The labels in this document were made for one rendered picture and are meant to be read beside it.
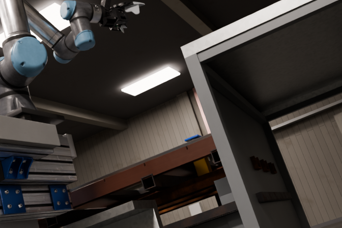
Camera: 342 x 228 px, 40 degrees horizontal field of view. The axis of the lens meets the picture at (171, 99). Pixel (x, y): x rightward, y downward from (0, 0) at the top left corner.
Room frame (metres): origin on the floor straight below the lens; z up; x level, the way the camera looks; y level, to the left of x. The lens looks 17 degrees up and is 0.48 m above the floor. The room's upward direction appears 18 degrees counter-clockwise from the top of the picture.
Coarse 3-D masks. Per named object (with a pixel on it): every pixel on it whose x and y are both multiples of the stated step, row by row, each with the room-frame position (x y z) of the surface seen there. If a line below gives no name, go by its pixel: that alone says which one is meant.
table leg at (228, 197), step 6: (216, 180) 1.74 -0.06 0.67; (222, 180) 1.73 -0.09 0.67; (228, 186) 1.73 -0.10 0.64; (222, 192) 1.73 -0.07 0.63; (228, 192) 1.73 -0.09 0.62; (222, 198) 1.74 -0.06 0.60; (228, 198) 1.73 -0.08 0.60; (222, 204) 1.74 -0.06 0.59; (228, 216) 1.74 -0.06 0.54; (234, 216) 1.73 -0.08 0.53; (240, 216) 1.72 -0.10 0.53; (228, 222) 1.74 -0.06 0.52; (234, 222) 1.73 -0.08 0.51; (240, 222) 1.73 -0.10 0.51
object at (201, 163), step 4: (200, 160) 1.87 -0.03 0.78; (204, 160) 1.86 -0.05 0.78; (208, 160) 1.91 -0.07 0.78; (196, 164) 1.87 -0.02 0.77; (200, 164) 1.87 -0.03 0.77; (204, 164) 1.86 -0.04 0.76; (208, 164) 1.88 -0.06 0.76; (196, 168) 1.87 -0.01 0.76; (200, 168) 1.87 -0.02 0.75; (204, 168) 1.87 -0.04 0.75; (208, 168) 1.86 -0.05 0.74; (200, 172) 1.87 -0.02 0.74; (204, 172) 1.87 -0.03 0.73; (208, 172) 1.86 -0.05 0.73
